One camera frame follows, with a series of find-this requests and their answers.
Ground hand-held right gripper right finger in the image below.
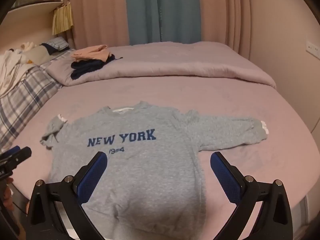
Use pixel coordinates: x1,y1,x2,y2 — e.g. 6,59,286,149
210,151,293,240

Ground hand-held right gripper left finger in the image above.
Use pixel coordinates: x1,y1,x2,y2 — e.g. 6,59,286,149
26,151,108,240

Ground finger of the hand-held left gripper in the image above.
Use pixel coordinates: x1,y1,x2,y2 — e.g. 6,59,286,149
0,145,21,159
0,147,32,172

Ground grey printed sweatshirt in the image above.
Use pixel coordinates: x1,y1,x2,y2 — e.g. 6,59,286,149
40,101,270,239

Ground navy folded clothes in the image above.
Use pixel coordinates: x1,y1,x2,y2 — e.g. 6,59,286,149
70,54,123,79

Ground peach folded clothes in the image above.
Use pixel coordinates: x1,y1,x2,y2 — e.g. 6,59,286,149
70,44,112,62

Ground person's left hand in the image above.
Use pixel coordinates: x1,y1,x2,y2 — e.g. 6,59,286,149
4,177,15,209

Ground plaid blanket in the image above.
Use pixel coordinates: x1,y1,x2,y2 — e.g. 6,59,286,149
0,49,75,153

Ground pink bed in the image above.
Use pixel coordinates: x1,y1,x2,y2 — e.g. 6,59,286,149
0,76,317,240

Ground white cloth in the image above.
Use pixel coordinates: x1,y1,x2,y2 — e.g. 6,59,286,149
0,50,37,95

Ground plush toy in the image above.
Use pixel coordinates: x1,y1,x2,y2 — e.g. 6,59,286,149
10,41,54,65

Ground striped pillow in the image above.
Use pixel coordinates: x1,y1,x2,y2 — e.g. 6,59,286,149
41,36,70,54

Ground pink duvet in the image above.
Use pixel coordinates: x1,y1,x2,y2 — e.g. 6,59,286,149
47,41,277,89

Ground yellow striped cloth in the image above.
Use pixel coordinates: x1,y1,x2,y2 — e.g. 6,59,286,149
52,2,74,35

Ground white curved shelf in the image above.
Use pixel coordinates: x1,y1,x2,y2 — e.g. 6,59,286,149
0,0,64,27

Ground white power strip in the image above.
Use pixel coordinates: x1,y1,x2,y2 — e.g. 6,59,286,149
306,41,320,60

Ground pink curtain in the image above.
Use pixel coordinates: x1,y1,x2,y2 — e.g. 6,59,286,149
64,0,130,49
197,0,253,58

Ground teal curtain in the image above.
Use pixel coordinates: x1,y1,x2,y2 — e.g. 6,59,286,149
124,0,202,46

